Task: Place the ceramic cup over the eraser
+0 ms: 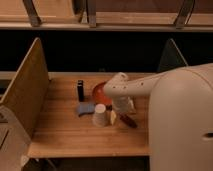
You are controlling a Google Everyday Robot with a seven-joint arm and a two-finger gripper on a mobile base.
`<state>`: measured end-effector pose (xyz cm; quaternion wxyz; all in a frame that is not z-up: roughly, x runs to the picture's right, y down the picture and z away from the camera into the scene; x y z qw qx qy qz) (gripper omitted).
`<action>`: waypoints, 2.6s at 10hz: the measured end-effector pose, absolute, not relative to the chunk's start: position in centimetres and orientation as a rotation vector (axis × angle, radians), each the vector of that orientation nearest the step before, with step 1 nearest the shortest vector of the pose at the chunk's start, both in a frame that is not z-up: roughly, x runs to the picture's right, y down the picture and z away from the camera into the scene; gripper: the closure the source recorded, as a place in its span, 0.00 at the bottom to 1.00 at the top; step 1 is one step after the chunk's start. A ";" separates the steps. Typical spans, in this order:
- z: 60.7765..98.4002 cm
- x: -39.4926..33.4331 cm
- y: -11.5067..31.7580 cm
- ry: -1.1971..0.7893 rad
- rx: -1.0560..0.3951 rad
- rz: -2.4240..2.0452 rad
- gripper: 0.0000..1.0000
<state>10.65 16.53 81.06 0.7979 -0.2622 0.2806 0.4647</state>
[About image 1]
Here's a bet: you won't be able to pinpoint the right dark divider panel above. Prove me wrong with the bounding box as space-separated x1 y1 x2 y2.
157 38 188 73

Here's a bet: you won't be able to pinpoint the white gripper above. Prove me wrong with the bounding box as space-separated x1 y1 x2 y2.
112 97 135 114

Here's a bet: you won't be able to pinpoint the red orange bowl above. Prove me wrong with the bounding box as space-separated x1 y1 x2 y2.
92 82 112 106

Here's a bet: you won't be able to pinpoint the blue crumpled cloth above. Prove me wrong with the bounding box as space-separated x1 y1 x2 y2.
77 103 95 116

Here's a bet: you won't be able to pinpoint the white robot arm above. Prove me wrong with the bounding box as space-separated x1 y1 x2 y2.
104 63 213 171

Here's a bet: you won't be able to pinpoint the dark red knife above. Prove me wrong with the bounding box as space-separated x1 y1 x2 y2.
120 115 137 128

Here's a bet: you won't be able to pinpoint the left wooden divider panel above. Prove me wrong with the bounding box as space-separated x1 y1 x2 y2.
0 38 49 141

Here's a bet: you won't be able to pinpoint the wooden upper shelf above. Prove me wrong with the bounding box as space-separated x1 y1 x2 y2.
0 0 213 32

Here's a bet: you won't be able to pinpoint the white eraser block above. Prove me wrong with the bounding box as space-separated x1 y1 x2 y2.
110 110 117 125

